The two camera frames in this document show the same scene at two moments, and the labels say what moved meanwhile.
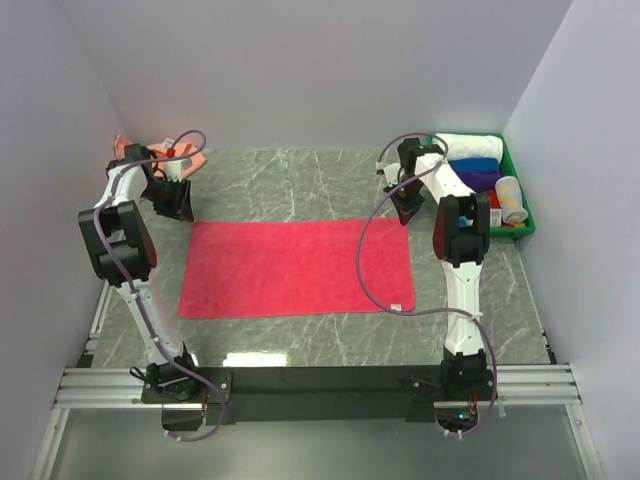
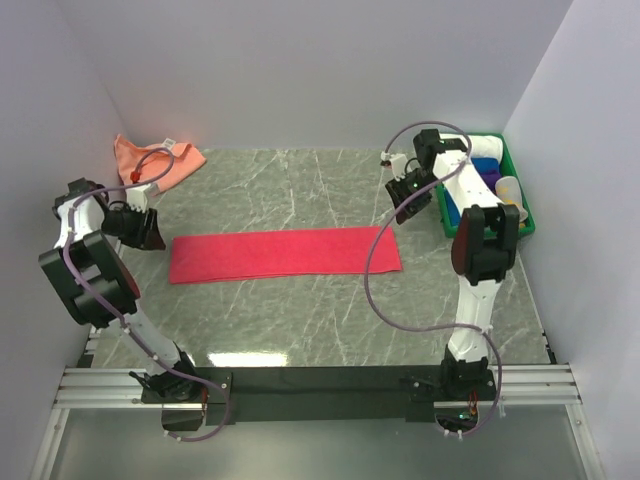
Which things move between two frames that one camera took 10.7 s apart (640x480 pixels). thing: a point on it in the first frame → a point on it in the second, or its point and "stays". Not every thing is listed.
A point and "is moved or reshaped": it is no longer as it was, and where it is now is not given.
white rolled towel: x=473 y=145 stays
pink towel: x=292 y=268 is moved or reshaped
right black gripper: x=406 y=210 stays
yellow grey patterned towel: x=514 y=213 stays
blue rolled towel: x=477 y=165 stays
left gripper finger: x=186 y=211 → x=154 y=240
